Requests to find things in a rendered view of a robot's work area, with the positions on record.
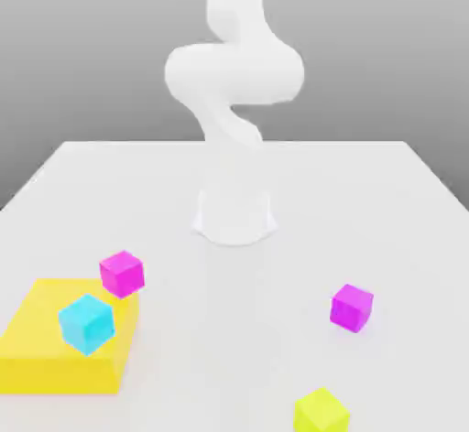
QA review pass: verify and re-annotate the small lime yellow cube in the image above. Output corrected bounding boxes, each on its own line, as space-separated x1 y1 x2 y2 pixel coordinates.
293 386 351 432

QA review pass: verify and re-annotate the small pink cube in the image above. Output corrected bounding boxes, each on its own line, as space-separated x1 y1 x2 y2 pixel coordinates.
99 249 146 300

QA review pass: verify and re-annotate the small purple cube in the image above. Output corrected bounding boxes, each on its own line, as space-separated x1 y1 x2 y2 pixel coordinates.
329 283 375 334

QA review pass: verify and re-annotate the small cyan cube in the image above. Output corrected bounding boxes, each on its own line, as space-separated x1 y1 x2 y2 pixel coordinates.
58 293 116 357

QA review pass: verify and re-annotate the large yellow box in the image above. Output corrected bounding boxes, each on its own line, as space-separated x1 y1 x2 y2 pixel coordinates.
0 277 140 395

